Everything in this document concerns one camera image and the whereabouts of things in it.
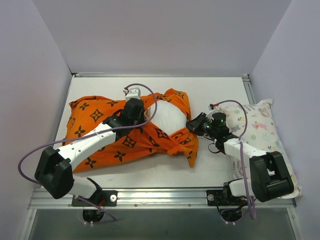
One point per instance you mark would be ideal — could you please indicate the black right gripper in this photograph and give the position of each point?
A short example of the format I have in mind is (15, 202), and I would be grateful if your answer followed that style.
(200, 124)

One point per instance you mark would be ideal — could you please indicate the white floral pillow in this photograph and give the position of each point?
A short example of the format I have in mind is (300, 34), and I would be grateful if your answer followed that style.
(261, 132)

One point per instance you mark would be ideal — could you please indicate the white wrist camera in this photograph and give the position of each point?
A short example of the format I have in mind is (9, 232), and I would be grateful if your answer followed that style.
(132, 93)
(213, 108)

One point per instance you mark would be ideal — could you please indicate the aluminium front rail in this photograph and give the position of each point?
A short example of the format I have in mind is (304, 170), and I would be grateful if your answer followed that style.
(130, 198)

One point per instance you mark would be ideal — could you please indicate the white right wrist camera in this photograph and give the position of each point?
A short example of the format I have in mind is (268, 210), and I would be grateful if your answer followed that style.
(213, 108)

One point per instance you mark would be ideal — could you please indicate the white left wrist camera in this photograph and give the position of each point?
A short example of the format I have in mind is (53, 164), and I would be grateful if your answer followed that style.
(132, 93)

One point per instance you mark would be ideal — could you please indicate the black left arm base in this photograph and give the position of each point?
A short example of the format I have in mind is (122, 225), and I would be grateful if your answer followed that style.
(106, 198)

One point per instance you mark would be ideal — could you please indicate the aluminium rail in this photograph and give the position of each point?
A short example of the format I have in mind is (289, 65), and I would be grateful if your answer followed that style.
(130, 198)
(149, 75)

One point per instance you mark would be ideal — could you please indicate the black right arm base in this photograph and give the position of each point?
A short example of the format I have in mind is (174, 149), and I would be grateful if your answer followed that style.
(219, 197)

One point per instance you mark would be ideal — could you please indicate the aluminium back rail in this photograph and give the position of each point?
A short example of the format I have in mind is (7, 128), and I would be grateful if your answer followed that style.
(149, 75)

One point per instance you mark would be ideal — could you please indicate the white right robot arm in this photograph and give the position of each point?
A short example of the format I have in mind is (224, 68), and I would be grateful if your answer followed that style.
(268, 176)

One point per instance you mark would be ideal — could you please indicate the orange black-patterned pillowcase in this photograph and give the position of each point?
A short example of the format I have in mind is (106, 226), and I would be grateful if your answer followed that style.
(89, 111)

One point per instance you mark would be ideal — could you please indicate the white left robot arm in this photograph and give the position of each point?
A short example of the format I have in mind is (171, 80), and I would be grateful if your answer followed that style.
(55, 168)

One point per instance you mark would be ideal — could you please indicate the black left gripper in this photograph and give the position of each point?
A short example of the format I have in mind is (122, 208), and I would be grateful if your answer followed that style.
(139, 116)

